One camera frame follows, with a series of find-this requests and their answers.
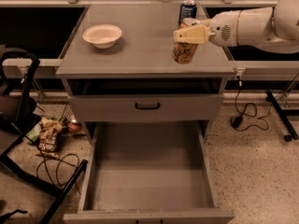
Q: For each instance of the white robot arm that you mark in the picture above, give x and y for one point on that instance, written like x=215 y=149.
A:
x=272 y=29

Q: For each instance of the open grey middle drawer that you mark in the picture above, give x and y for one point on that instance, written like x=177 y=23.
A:
x=148 y=173

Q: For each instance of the brown chip bag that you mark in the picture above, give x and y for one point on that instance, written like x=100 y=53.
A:
x=49 y=138

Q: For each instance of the blue soda can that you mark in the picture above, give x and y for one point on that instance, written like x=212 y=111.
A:
x=188 y=9

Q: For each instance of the black wheeled stand base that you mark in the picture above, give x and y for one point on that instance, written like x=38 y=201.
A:
x=284 y=116

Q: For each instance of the grey drawer cabinet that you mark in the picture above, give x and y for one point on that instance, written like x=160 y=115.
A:
x=140 y=62

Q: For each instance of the closed grey top drawer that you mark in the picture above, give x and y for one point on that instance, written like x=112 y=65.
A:
x=121 y=108

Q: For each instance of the black chair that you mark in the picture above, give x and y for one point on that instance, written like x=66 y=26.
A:
x=17 y=118

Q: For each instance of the black drawer handle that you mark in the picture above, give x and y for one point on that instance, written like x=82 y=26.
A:
x=147 y=107

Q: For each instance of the black stand leg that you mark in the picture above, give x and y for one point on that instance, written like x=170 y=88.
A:
x=69 y=184

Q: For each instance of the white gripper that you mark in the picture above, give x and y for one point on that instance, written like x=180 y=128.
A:
x=223 y=31

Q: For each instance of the orange soda can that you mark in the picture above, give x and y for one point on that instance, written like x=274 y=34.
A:
x=184 y=52

